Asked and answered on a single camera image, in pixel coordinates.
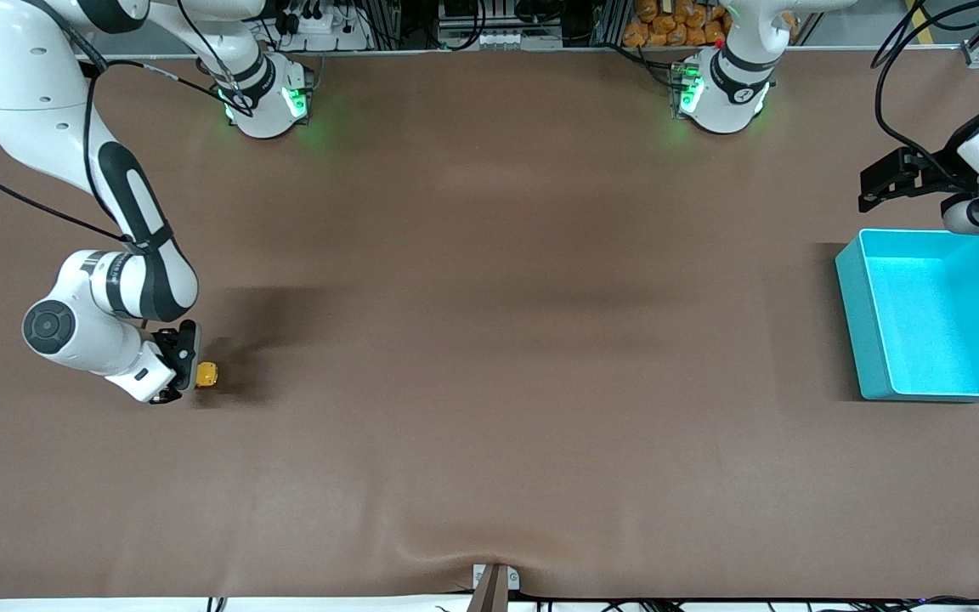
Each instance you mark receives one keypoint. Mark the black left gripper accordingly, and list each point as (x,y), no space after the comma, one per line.
(936,174)

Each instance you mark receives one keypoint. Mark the brown table mat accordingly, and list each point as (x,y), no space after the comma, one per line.
(489,340)

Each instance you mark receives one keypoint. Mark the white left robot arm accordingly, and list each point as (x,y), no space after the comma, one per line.
(736,85)

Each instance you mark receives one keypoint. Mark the black electronics box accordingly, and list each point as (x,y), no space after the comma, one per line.
(464,8)

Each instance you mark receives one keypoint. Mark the white terminal block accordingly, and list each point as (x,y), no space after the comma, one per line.
(498,38)

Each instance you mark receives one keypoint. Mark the metal mat clamp bracket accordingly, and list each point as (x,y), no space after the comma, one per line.
(494,586)

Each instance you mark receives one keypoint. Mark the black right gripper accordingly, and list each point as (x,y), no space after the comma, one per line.
(177,347)

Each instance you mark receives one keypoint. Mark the pile of orange toys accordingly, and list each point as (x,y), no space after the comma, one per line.
(668,25)

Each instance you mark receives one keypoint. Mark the yellow beetle toy car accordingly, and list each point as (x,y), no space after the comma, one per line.
(207,375)

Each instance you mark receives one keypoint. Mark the turquoise plastic bin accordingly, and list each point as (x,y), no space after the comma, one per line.
(940,323)

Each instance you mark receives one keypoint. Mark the white power strip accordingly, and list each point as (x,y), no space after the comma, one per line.
(328,34)

